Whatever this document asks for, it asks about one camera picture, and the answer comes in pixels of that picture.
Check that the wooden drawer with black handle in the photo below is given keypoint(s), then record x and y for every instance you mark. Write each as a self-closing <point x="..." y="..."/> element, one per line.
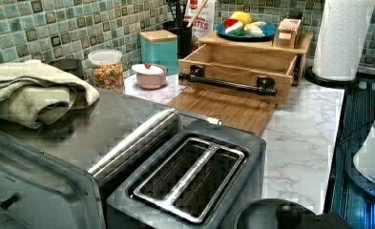
<point x="244" y="72"/>

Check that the wooden drawer cabinet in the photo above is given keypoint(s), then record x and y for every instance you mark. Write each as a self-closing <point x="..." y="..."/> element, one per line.
<point x="267" y="46"/>

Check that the pink ceramic lidded bowl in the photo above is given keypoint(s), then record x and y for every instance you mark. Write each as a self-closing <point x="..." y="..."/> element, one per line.
<point x="150" y="76"/>

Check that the black two-slot toaster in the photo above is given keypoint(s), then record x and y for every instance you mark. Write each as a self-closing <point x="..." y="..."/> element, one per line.
<point x="198" y="179"/>

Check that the bamboo cutting board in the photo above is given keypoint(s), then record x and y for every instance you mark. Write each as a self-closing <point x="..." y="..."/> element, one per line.
<point x="242" y="113"/>

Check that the teal canister with wooden lid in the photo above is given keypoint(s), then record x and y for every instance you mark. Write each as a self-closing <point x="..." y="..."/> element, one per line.
<point x="159" y="47"/>

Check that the black utensil holder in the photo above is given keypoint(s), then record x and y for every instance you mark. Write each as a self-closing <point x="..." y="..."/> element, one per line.
<point x="184" y="37"/>

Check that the clear jar of cereal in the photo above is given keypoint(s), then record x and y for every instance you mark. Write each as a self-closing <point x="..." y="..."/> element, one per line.
<point x="107" y="72"/>

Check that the plush watermelon slice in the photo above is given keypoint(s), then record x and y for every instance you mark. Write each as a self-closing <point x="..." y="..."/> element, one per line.
<point x="233" y="26"/>

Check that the white carton box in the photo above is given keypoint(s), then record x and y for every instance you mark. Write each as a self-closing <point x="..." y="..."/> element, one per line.
<point x="205" y="21"/>

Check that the plush cream banana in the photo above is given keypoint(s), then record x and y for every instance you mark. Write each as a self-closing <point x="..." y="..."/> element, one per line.
<point x="254" y="29"/>

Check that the black utensils in holder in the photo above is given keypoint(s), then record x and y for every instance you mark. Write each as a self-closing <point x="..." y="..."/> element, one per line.
<point x="177" y="8"/>

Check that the plush yellow lemon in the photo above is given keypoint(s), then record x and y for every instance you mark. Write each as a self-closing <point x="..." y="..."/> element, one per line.
<point x="243" y="17"/>

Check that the blue plate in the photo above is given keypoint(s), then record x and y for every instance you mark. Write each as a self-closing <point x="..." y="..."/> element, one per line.
<point x="268" y="30"/>

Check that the black round pot lid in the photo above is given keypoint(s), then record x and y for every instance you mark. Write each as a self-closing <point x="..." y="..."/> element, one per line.
<point x="274" y="213"/>

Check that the black paper towel holder base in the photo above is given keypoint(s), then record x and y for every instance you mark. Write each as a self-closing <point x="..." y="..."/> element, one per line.
<point x="328" y="83"/>

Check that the small wooden box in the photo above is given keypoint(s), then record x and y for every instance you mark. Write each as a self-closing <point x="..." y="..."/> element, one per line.
<point x="288" y="33"/>

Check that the stainless steel toaster oven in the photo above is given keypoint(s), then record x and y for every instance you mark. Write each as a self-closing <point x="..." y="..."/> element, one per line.
<point x="63" y="175"/>

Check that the beige folded towel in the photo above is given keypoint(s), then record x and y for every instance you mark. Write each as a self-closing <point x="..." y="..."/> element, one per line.
<point x="33" y="93"/>

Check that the white paper towel roll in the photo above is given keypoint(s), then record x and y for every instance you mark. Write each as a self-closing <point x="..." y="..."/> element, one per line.
<point x="341" y="38"/>

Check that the wooden spoon handle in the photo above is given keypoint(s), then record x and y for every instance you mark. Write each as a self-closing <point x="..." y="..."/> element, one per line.
<point x="193" y="19"/>

